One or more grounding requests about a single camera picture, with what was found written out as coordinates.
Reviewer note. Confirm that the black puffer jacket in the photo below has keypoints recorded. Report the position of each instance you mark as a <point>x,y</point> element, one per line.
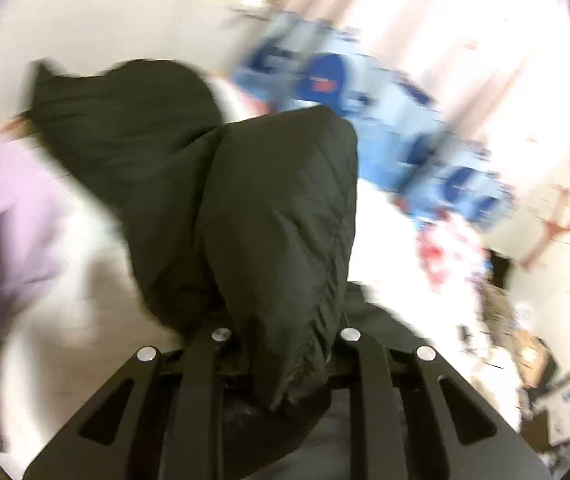
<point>275,220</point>

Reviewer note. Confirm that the purple and lilac garment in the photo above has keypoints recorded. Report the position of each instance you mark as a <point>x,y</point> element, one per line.
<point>10,210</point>

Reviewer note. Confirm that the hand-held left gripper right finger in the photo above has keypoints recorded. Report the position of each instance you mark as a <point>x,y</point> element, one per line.
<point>370,385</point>

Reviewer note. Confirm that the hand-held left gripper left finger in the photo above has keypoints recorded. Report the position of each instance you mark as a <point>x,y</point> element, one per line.
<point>200,385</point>

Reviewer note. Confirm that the bed with floral sheet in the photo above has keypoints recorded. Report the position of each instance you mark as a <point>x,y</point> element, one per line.
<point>395,240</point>

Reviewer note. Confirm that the red white checked cloth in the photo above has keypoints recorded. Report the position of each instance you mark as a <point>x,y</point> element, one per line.
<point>450,250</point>

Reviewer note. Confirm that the small black cloth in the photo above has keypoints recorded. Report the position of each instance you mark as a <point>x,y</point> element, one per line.
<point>501,269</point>

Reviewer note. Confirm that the brown tree wall sticker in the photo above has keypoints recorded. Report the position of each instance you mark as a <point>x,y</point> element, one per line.
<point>555,227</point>

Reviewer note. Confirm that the whale print curtain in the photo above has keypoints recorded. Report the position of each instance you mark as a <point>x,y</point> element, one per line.
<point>380,105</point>

